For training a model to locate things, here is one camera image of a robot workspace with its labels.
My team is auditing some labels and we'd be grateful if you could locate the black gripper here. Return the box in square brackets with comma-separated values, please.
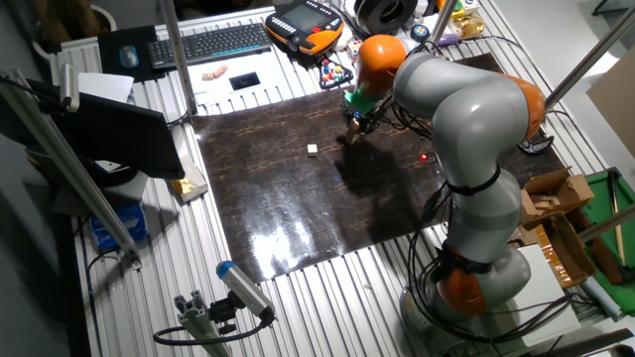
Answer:
[345, 109, 386, 141]

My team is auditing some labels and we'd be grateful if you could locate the open cardboard box with blocks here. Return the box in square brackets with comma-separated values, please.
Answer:
[515, 167, 596, 228]

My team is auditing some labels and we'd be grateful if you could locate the black tray of coloured balls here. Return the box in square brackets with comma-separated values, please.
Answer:
[317, 58, 355, 92]

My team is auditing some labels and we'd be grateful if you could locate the black and orange teach pendant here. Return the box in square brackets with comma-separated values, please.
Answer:
[264, 0, 345, 57]

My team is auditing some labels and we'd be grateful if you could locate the black filament spool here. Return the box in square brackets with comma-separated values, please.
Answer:
[353, 0, 421, 37]

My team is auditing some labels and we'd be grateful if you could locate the round blue yellow badge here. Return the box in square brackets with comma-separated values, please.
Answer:
[409, 23, 432, 44]

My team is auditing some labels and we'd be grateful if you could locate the white paper sheet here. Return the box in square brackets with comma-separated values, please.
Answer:
[77, 71, 136, 104]
[187, 47, 299, 108]

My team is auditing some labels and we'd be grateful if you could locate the black smartphone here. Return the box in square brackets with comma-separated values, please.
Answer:
[228, 70, 262, 92]

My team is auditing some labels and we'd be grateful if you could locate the gold wrapped item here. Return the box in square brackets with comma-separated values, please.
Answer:
[451, 12, 486, 41]

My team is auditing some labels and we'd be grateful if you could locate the black keyboard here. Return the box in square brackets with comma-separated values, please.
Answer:
[146, 22, 274, 70]

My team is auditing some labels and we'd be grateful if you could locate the small box with yellow contents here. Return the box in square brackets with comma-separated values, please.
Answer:
[169, 155, 210, 204]

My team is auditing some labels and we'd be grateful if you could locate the black curved clamp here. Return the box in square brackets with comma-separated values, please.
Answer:
[518, 132, 557, 156]

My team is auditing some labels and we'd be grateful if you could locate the black monitor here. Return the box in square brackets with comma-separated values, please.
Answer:
[0, 77, 187, 181]

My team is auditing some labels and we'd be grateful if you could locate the grey computer mouse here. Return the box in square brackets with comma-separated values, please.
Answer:
[118, 45, 141, 70]

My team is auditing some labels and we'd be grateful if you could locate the short aluminium profile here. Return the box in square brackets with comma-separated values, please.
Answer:
[173, 290, 234, 357]

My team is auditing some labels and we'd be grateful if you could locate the blue tissue pack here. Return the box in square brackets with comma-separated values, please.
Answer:
[89, 203, 149, 253]

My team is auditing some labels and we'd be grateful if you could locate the black mouse pad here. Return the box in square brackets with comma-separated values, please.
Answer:
[96, 24, 163, 84]

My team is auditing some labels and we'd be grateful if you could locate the green felt mat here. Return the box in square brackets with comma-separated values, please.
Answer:
[580, 167, 635, 317]

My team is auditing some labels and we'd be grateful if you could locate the brown cardboard panel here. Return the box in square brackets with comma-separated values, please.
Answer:
[585, 47, 635, 161]

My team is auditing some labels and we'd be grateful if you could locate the long aluminium profile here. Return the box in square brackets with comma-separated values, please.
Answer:
[0, 68, 144, 272]

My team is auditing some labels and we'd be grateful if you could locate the light blue roll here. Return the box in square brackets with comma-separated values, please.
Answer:
[580, 276, 622, 322]

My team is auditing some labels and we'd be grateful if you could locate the round white rimmed basket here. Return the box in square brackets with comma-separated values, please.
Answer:
[29, 2, 119, 63]

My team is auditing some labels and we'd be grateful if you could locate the black wrist cable bundle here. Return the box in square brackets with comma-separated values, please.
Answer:
[369, 96, 438, 145]

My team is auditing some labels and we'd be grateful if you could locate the black velcro strap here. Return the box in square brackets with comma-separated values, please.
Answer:
[444, 163, 502, 198]
[431, 242, 495, 277]

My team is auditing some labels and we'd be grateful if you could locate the aluminium post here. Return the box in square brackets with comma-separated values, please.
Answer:
[576, 201, 635, 244]
[157, 0, 199, 117]
[543, 5, 635, 113]
[427, 0, 460, 51]

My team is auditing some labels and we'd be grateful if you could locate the silver camera with blue end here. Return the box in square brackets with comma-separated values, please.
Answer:
[215, 259, 277, 322]

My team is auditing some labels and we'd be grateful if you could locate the black camera bracket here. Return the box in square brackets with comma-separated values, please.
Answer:
[207, 292, 244, 336]

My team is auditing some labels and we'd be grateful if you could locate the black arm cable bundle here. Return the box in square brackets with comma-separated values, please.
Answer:
[404, 225, 579, 346]

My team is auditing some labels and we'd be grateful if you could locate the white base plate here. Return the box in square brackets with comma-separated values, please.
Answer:
[508, 242, 582, 348]

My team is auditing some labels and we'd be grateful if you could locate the grey depth camera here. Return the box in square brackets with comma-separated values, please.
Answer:
[59, 62, 81, 114]

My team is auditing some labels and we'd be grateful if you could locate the black camera cable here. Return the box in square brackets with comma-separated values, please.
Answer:
[152, 316, 275, 347]

